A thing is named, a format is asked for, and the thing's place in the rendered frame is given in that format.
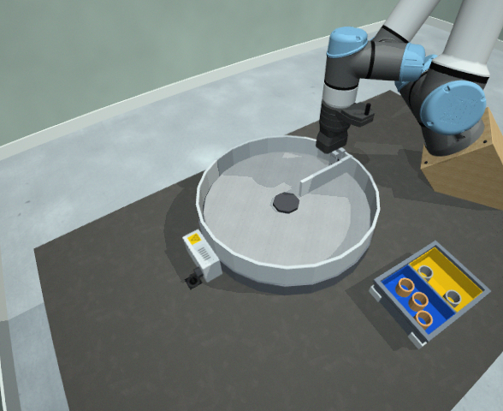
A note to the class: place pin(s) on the grey metal sleeve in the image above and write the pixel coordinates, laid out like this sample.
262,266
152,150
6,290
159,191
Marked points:
454,295
427,271

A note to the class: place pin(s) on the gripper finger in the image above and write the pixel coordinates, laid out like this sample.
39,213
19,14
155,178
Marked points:
341,153
333,157

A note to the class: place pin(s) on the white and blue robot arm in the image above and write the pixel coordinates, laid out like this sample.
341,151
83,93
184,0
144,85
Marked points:
449,93

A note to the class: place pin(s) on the bronze bushing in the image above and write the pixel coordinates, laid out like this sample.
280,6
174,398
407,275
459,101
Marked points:
422,298
406,282
427,318

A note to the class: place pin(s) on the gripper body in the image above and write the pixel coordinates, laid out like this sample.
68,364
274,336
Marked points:
338,112

